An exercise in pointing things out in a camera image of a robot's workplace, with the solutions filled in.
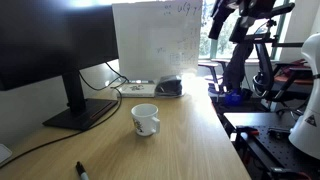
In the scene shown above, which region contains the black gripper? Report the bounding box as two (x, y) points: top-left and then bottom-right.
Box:
(208, 0), (296, 44)

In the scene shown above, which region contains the white ceramic mug with print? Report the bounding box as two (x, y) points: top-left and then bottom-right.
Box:
(130, 103), (161, 137)

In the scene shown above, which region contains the black office chair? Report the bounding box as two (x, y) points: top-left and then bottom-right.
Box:
(198, 42), (256, 101)

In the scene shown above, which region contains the black chair with armrests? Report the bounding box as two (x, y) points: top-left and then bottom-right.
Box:
(252, 43), (316, 104)

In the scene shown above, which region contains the blue object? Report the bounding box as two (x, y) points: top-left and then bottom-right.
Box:
(224, 88), (244, 107)

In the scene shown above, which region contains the white whiteboard with writing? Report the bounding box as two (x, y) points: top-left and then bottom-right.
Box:
(111, 0), (204, 81)

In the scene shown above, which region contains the red bag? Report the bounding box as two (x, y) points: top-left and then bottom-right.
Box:
(274, 59), (315, 85)

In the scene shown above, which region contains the black item in plastic bag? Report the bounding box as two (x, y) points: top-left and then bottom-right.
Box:
(154, 74), (185, 99)

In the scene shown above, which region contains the flat white box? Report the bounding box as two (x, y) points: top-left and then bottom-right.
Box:
(117, 79), (157, 99)

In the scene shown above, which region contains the black perforated mounting table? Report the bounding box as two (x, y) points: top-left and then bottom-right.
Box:
(223, 112), (320, 180)

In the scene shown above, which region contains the black computer monitor with stand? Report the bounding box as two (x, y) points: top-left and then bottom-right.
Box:
(0, 0), (120, 132)

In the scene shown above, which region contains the black marker pen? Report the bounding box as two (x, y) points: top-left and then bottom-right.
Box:
(75, 161), (90, 180)

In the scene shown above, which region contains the white flat device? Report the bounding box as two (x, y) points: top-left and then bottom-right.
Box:
(0, 143), (13, 165)

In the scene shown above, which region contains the clamp with orange handle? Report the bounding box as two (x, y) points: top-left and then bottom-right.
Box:
(235, 125), (260, 137)

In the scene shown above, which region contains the small black bracket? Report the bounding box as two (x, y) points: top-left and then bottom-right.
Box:
(267, 127), (292, 140)

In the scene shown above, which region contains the short black cable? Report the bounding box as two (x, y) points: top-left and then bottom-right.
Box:
(78, 70), (121, 92)

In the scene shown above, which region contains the long black cable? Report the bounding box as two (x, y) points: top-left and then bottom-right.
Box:
(0, 61), (130, 168)

